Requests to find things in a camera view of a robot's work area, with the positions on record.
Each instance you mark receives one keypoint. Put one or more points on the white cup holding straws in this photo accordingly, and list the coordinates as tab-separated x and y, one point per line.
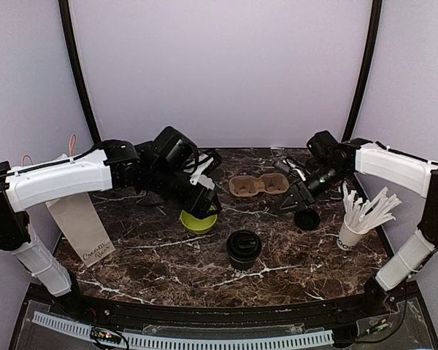
348	237

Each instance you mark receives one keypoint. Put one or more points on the black frame post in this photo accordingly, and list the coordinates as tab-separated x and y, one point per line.
366	63
79	80

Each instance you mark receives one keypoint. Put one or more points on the cardboard cup carrier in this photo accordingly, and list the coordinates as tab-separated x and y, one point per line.
248	186

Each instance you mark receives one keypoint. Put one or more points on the green bowl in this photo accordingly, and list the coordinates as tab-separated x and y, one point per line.
197	226

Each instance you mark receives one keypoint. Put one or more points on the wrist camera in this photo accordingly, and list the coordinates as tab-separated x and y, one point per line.
208	161
289	166

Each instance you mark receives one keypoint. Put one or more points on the kraft paper bag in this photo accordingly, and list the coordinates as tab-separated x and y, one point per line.
80	226

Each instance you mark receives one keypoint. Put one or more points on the black front rail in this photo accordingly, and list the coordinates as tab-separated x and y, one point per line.
336	313

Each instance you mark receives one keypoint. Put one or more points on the right black frame post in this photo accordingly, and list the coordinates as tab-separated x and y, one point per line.
366	63

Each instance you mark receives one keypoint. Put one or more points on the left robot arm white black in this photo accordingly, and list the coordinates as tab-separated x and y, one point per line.
171	166

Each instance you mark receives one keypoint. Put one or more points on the bundle of wrapped straws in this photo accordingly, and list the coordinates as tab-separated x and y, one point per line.
361	215

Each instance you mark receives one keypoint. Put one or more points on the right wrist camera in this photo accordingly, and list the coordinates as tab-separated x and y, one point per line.
289	166

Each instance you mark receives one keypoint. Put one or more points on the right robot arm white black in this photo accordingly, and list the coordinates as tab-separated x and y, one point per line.
338	161

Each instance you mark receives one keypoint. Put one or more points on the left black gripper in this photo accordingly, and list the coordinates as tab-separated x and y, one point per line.
199	205

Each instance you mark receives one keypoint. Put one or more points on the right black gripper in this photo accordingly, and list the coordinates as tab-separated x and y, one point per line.
299	189

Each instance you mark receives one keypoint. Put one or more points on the left black frame post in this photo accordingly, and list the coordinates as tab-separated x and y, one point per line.
79	80

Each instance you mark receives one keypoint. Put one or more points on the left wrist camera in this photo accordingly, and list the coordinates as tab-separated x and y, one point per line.
208	161

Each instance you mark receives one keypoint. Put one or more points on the stack of black lids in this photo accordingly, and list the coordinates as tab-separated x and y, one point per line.
307	220

